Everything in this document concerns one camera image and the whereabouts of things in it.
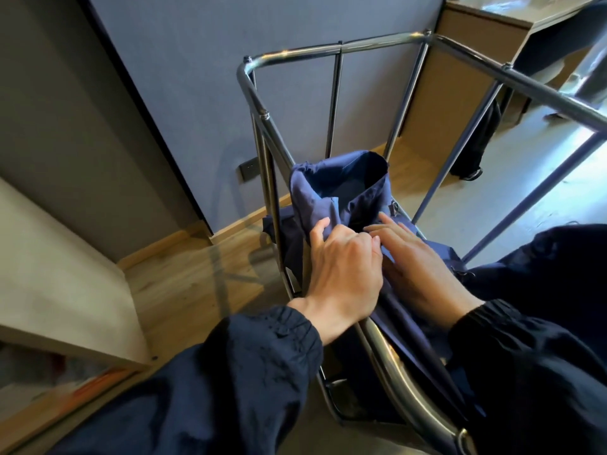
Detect person's left forearm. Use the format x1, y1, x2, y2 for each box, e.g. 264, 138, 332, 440
47, 305, 324, 455

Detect black metal chair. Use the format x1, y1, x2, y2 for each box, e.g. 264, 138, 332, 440
514, 0, 607, 88

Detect light wooden desk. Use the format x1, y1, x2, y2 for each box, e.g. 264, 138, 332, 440
400, 0, 607, 162

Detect navy blue fabric laundry bag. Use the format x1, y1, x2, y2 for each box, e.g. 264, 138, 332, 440
263, 150, 487, 422

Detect person's left hand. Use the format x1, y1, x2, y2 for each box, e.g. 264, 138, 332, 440
286, 216, 385, 347

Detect dark wall socket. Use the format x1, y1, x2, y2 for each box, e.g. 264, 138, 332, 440
238, 157, 262, 181

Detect person's right hand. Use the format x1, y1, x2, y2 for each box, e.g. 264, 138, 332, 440
363, 212, 486, 331

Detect small wooden side table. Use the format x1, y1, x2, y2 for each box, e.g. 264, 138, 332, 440
0, 177, 152, 441

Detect dark grey backpack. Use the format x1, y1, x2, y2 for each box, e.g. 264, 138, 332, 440
449, 101, 503, 182

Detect person's right forearm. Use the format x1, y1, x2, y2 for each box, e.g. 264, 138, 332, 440
446, 298, 607, 455

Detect chrome metal cart frame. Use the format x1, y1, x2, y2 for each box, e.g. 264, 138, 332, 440
236, 30, 607, 455

